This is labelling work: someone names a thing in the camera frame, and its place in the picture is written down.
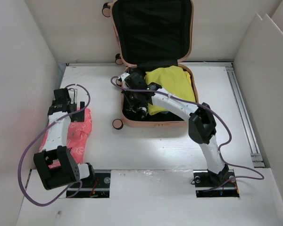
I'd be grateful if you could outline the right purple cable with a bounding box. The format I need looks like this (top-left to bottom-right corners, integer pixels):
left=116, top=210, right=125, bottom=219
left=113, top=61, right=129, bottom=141
left=110, top=75, right=265, bottom=193

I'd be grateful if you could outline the lime green cloth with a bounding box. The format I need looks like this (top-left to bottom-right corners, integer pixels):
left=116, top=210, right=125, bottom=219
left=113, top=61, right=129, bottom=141
left=148, top=104, right=169, bottom=115

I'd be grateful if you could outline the black white patterned garment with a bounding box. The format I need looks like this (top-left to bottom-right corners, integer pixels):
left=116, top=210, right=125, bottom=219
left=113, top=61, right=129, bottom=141
left=123, top=92, right=148, bottom=121

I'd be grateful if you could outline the aluminium rail frame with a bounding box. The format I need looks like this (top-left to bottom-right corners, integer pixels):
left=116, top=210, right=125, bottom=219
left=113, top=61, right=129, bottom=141
left=225, top=62, right=266, bottom=168

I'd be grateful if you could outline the pink tissue pack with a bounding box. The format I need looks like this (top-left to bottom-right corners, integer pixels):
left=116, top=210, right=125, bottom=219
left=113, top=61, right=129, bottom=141
left=39, top=107, right=93, bottom=169

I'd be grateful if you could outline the purple cable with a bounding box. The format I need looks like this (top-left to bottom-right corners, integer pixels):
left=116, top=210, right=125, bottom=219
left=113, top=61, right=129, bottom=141
left=17, top=83, right=92, bottom=207
left=110, top=75, right=265, bottom=193

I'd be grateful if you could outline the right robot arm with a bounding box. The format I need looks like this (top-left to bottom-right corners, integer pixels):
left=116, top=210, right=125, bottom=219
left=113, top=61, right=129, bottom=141
left=120, top=72, right=228, bottom=186

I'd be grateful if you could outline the pink suitcase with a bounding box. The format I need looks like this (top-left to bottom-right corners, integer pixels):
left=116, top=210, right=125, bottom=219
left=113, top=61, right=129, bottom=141
left=102, top=0, right=198, bottom=129

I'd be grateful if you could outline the yellow cloth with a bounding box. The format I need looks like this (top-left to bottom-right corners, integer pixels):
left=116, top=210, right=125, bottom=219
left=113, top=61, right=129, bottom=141
left=145, top=66, right=196, bottom=102

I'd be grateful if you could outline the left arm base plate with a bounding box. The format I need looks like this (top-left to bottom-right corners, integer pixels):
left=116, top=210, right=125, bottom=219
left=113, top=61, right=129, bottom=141
left=66, top=170, right=111, bottom=198

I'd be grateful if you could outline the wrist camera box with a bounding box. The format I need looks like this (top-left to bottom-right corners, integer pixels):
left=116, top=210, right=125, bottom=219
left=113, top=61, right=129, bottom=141
left=68, top=88, right=77, bottom=104
left=117, top=72, right=130, bottom=89

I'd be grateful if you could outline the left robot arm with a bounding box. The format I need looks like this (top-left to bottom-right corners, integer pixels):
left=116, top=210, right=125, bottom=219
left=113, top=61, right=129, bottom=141
left=33, top=88, right=96, bottom=190

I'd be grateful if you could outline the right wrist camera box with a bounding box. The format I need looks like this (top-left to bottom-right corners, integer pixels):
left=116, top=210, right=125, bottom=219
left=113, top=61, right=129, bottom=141
left=117, top=72, right=130, bottom=89

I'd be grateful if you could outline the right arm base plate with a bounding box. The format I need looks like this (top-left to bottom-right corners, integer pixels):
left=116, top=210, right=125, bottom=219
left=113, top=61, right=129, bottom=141
left=191, top=169, right=240, bottom=198

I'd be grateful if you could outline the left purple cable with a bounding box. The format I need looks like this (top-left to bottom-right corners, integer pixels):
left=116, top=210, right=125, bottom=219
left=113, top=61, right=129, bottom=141
left=17, top=83, right=92, bottom=207

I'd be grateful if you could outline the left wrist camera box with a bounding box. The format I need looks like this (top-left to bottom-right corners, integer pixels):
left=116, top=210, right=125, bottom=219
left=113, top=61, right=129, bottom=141
left=68, top=88, right=77, bottom=104

